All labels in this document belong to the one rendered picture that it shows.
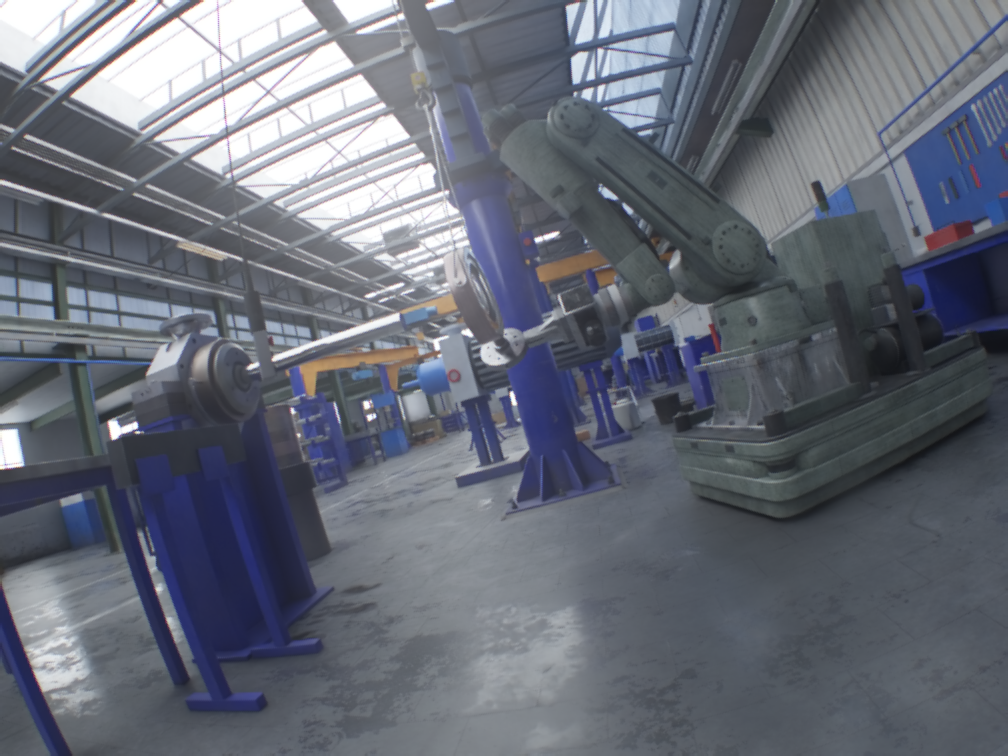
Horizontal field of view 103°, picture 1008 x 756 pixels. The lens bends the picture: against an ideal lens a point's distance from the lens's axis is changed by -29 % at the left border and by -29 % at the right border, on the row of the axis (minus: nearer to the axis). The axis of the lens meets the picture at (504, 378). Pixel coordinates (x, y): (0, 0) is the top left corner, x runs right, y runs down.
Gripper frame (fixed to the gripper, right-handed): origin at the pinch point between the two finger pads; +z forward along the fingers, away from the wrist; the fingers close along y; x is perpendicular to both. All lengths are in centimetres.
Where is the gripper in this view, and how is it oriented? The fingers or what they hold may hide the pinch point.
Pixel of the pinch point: (534, 337)
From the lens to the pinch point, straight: 228.6
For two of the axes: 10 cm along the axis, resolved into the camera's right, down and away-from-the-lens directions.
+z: -9.1, 3.6, 1.9
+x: 1.4, 7.1, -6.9
